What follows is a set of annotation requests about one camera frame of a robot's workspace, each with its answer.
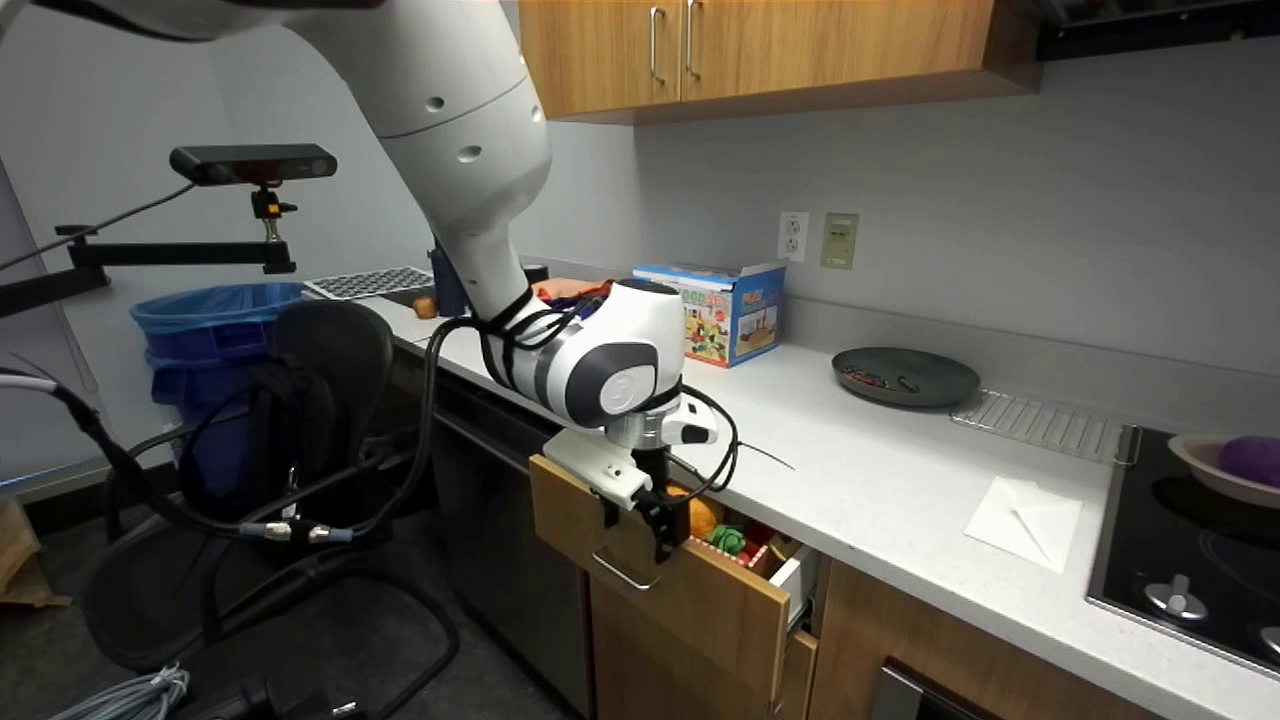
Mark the silver cooktop knob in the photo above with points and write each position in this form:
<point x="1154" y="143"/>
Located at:
<point x="1271" y="640"/>
<point x="1178" y="600"/>

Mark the wooden upper cabinet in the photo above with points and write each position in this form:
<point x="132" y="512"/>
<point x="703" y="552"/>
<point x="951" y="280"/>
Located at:
<point x="800" y="46"/>

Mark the red and black cloth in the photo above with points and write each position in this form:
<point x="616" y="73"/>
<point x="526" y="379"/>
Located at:
<point x="565" y="289"/>

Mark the purple toy eggplant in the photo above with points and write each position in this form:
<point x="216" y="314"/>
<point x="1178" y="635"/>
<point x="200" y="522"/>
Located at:
<point x="1254" y="462"/>

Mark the black office chair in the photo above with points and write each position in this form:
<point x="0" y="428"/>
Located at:
<point x="333" y="360"/>

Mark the green toy vegetable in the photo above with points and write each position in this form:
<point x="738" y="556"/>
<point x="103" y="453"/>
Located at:
<point x="726" y="538"/>

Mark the dark blue bottle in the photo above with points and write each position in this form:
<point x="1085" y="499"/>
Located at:
<point x="442" y="280"/>

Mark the beige light switch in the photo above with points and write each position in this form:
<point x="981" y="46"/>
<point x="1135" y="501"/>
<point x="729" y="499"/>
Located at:
<point x="836" y="240"/>

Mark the black oven front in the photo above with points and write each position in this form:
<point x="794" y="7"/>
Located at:
<point x="906" y="701"/>

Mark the brown paper bag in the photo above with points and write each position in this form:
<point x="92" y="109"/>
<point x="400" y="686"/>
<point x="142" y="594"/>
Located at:
<point x="26" y="552"/>

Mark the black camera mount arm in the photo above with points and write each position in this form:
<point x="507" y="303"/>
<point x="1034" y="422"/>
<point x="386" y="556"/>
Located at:
<point x="172" y="249"/>

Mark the white wall outlet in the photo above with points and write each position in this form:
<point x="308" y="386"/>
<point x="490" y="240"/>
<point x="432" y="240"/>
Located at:
<point x="794" y="237"/>

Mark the black dishwasher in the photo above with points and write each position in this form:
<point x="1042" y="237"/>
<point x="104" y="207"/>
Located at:
<point x="507" y="575"/>

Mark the black glass cooktop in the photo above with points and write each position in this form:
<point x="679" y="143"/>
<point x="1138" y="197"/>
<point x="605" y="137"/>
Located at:
<point x="1187" y="544"/>

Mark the black round pan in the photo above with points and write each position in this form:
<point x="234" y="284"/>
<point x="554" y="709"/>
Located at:
<point x="906" y="379"/>

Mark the orange toy fruit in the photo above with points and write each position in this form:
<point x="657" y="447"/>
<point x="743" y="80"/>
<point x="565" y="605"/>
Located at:
<point x="707" y="518"/>

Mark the colourful toy cardboard box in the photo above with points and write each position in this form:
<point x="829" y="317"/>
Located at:
<point x="732" y="317"/>

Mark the clear ribbed drying mat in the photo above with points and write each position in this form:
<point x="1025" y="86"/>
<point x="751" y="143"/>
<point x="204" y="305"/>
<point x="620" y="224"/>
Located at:
<point x="1044" y="424"/>

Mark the wooden drawer with white interior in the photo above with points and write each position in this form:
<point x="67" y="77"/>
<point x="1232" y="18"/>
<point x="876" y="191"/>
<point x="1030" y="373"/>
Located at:
<point x="707" y="600"/>

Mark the wooden lower cabinet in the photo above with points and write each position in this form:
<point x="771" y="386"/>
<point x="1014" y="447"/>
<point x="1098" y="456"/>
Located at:
<point x="906" y="625"/>

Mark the wooden cabinet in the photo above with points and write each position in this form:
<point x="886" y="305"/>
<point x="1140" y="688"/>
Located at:
<point x="800" y="46"/>
<point x="906" y="625"/>

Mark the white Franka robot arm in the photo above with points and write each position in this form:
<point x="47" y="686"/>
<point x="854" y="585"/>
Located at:
<point x="442" y="105"/>

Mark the white paper napkin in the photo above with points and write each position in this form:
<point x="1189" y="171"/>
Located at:
<point x="1025" y="522"/>

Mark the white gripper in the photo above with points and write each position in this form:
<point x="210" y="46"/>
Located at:
<point x="600" y="462"/>

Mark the black range hood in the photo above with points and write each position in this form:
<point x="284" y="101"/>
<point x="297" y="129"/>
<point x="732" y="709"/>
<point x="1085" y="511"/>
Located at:
<point x="1161" y="26"/>

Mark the blue trash bin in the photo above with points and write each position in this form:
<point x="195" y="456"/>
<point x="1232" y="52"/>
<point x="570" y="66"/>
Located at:
<point x="200" y="334"/>

